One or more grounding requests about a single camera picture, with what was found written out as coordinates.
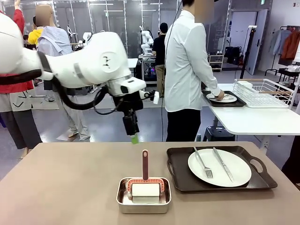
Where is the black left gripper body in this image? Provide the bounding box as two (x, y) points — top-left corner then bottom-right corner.
(112, 90), (144, 118)

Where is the dark brown serving tray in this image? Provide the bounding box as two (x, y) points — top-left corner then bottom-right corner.
(166, 145), (278, 194)

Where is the white plate with cutlery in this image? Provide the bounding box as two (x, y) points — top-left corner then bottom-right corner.
(206, 93), (238, 103)

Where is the silver fork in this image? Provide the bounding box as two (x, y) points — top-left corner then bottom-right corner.
(193, 147), (214, 179)

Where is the silver table knife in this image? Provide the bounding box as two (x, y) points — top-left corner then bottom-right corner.
(212, 147), (235, 183)

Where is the large white plate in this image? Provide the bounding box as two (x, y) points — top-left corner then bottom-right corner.
(187, 148), (253, 188)

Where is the person right forearm white sleeve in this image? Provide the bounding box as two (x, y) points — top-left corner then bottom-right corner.
(200, 78), (222, 97)

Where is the workstation bench with computer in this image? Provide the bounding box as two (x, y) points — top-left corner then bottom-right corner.
(138, 53), (158, 85)

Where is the white standing desk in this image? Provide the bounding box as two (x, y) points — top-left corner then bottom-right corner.
(126, 58), (139, 71)

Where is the person in black shirt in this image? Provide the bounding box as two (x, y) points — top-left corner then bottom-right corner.
(151, 22), (168, 98)

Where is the person in white shirt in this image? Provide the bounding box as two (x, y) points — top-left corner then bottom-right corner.
(164, 0), (225, 143)

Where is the rectangular metal tray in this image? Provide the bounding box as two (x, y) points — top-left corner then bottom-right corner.
(116, 177), (172, 214)

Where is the black plastic stool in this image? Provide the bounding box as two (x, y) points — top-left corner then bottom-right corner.
(202, 126), (236, 142)

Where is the mannequin in striped blue shirt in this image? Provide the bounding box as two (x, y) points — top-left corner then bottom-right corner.
(35, 4), (91, 141)

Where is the shoe rack with shoes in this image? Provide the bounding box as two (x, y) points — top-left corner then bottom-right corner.
(207, 53), (225, 72)

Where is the black serving tray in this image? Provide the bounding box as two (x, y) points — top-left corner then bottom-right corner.
(202, 90), (247, 108)

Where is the person in yellow top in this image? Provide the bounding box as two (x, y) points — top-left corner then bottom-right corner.
(23, 16), (44, 51)

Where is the mannequin in red jacket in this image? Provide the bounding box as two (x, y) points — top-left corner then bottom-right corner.
(0, 0), (43, 160)

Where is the black bag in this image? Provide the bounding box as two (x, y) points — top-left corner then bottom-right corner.
(225, 46), (242, 65)

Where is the white side table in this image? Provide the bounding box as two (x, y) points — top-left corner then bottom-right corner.
(202, 83), (300, 136)

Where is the white door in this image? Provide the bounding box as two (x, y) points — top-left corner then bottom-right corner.
(230, 10), (269, 76)

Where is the black stand with white box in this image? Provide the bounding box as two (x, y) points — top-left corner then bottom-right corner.
(241, 24), (257, 75)

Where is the black cart with white item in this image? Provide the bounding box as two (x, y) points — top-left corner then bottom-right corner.
(264, 65), (300, 85)

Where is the black trousers leg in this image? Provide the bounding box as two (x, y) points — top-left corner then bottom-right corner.
(281, 135), (300, 184)

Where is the light blue shirt on rack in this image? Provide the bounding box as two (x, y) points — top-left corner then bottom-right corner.
(269, 29), (291, 56)

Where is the orange jacket on rack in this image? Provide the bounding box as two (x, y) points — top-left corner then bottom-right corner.
(280, 30), (300, 60)

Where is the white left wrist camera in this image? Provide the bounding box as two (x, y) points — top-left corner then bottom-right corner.
(139, 90), (160, 105)

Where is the lint roller with red handle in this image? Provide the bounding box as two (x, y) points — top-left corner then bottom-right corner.
(126, 149), (165, 204)

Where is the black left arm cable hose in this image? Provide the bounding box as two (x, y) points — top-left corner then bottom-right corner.
(0, 50), (118, 115)

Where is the white wire dish rack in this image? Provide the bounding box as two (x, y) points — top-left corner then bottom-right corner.
(232, 78), (295, 109)

